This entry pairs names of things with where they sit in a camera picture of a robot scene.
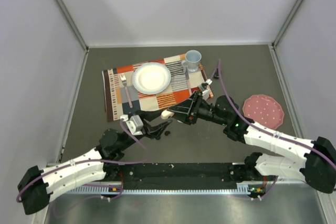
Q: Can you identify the black earbud case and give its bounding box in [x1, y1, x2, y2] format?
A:
[213, 69, 219, 79]

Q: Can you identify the beige earbud case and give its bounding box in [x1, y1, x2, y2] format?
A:
[161, 110, 174, 120]

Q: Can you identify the aluminium frame rail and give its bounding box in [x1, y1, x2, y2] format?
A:
[41, 162, 329, 196]

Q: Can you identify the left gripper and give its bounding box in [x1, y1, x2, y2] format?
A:
[119, 109, 172, 151]

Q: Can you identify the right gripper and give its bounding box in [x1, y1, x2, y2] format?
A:
[169, 91, 228, 126]

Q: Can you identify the patchwork placemat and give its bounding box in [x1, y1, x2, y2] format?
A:
[102, 54, 207, 122]

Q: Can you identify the fork with pink handle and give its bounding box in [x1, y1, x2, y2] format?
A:
[120, 73, 133, 108]

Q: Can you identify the knife with pink handle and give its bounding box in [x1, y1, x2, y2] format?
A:
[185, 68, 193, 96]

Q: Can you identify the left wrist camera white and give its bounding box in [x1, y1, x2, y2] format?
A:
[120, 115, 144, 136]

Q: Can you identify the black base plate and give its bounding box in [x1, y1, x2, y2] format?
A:
[104, 162, 266, 190]

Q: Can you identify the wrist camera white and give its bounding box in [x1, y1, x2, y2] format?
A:
[197, 79, 212, 100]
[120, 115, 144, 136]

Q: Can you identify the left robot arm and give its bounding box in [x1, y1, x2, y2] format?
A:
[16, 110, 173, 215]

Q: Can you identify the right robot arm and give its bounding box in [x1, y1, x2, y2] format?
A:
[161, 91, 335, 194]

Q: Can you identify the light blue mug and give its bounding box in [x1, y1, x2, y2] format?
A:
[182, 50, 202, 72]

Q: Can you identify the pink dotted plate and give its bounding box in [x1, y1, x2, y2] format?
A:
[242, 94, 285, 130]

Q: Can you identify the white paper plate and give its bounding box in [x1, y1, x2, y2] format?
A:
[132, 62, 171, 95]

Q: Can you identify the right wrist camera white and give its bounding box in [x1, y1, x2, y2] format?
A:
[197, 79, 212, 100]

